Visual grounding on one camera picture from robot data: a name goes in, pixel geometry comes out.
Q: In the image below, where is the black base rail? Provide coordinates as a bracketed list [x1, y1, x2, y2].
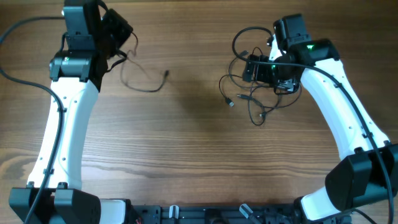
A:
[133, 204, 294, 224]

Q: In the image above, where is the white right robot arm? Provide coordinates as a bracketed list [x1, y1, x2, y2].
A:
[239, 39, 397, 223]

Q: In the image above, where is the thin black brown cable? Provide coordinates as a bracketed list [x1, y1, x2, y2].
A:
[119, 30, 170, 93]

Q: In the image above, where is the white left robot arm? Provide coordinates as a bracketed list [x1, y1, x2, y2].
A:
[9, 4, 140, 223]

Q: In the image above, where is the black USB cable long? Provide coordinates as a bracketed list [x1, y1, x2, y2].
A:
[218, 50, 265, 108]

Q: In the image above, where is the black USB cable short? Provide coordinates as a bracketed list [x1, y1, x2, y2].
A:
[237, 82, 302, 126]

